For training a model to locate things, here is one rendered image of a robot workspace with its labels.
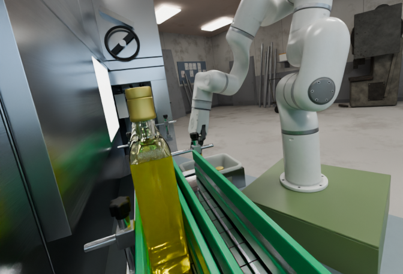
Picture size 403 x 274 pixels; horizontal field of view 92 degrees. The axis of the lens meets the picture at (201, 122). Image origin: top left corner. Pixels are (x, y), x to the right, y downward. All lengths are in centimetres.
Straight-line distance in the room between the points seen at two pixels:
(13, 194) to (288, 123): 54
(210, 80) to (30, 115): 48
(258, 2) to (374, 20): 615
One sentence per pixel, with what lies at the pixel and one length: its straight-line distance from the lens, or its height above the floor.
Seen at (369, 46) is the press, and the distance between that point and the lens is 667.
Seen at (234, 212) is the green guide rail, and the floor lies 91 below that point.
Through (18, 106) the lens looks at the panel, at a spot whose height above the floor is 116.
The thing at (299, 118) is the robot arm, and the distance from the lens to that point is 57.
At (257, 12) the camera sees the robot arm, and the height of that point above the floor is 134.
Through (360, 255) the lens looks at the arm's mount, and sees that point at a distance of 52.
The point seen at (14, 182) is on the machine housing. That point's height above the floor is 108.
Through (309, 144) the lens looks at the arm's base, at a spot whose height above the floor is 97.
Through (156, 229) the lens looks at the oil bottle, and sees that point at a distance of 31.
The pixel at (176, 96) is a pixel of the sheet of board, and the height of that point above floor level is 90.
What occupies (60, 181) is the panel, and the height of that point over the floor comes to 105.
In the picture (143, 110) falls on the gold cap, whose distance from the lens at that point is 26.
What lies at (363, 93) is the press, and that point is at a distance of 697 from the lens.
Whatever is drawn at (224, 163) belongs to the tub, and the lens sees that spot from 91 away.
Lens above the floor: 115
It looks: 10 degrees down
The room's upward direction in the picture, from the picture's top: 8 degrees counter-clockwise
